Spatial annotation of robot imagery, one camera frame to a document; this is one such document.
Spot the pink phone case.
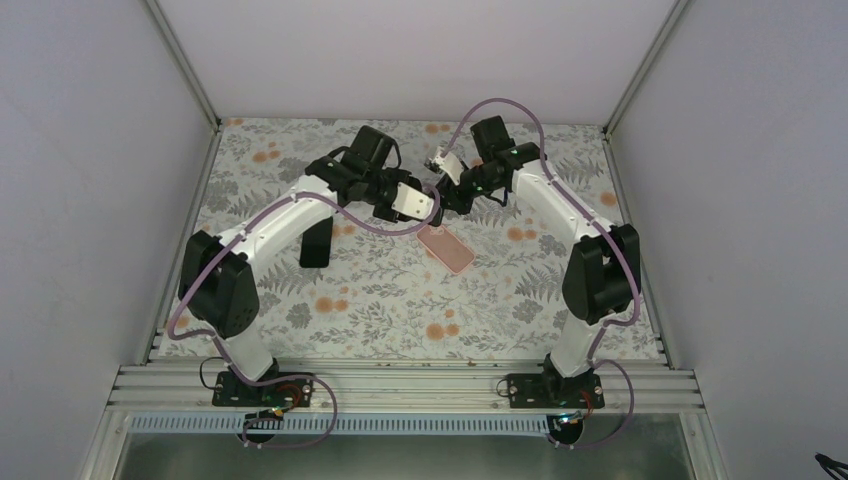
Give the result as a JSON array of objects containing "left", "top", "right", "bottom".
[{"left": 416, "top": 226, "right": 476, "bottom": 275}]

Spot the black phone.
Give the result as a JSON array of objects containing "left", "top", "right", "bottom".
[{"left": 299, "top": 217, "right": 334, "bottom": 269}]

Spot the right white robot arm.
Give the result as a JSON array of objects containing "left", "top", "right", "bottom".
[{"left": 427, "top": 116, "right": 641, "bottom": 396}]

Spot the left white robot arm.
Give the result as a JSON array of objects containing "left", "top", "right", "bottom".
[{"left": 167, "top": 126, "right": 439, "bottom": 386}]

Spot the floral patterned mat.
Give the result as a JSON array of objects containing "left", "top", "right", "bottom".
[{"left": 150, "top": 117, "right": 665, "bottom": 362}]

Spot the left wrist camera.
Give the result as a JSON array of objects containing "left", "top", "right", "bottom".
[{"left": 391, "top": 182, "right": 435, "bottom": 220}]

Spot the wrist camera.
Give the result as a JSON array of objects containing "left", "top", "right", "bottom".
[
  {"left": 391, "top": 182, "right": 435, "bottom": 220},
  {"left": 425, "top": 147, "right": 467, "bottom": 186}
]

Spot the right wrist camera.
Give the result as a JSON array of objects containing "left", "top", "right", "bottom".
[{"left": 425, "top": 147, "right": 467, "bottom": 186}]

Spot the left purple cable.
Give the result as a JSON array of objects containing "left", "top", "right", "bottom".
[{"left": 165, "top": 184, "right": 444, "bottom": 450}]

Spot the purple cable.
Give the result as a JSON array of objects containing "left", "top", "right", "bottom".
[
  {"left": 165, "top": 184, "right": 444, "bottom": 450},
  {"left": 445, "top": 97, "right": 643, "bottom": 451}
]

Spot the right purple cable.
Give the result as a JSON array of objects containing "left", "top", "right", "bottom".
[{"left": 445, "top": 97, "right": 643, "bottom": 451}]

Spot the left aluminium corner post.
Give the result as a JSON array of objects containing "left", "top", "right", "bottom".
[{"left": 143, "top": 0, "right": 221, "bottom": 131}]

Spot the aluminium corner post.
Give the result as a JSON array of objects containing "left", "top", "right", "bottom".
[
  {"left": 143, "top": 0, "right": 221, "bottom": 131},
  {"left": 603, "top": 0, "right": 692, "bottom": 138}
]

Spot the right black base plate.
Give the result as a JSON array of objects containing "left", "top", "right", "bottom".
[{"left": 504, "top": 370, "right": 605, "bottom": 409}]

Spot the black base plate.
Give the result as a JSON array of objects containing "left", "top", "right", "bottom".
[
  {"left": 504, "top": 370, "right": 605, "bottom": 409},
  {"left": 211, "top": 371, "right": 314, "bottom": 410}
]

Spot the white slotted cable duct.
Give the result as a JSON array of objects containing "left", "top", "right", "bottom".
[{"left": 128, "top": 412, "right": 550, "bottom": 437}]

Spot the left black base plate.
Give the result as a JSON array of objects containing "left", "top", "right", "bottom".
[{"left": 211, "top": 371, "right": 314, "bottom": 410}]

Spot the right aluminium corner post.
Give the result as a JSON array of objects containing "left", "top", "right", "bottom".
[{"left": 603, "top": 0, "right": 692, "bottom": 138}]

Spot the aluminium front rail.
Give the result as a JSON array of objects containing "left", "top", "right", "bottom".
[{"left": 107, "top": 359, "right": 705, "bottom": 414}]

